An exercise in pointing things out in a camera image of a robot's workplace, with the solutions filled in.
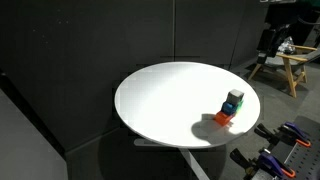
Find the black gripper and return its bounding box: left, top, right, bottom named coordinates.
left=256, top=25, right=291, bottom=65

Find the blue building block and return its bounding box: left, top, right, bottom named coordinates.
left=221, top=101, right=236, bottom=116

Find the wooden chair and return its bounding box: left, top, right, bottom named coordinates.
left=248, top=44, right=320, bottom=99

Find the purple orange spring clamp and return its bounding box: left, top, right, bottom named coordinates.
left=254, top=121, right=313, bottom=149
left=229, top=147, right=298, bottom=180

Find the white table pedestal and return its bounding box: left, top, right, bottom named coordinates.
left=133, top=138, right=214, bottom=180

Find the perforated metal breadboard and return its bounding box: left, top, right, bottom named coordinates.
left=284, top=114, right=320, bottom=180

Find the green building block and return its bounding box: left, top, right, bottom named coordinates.
left=234, top=99, right=245, bottom=115

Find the red building block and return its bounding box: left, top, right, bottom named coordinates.
left=214, top=111, right=234, bottom=127

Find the crumpled silver bag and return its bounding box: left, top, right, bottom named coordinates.
left=278, top=37, right=297, bottom=55

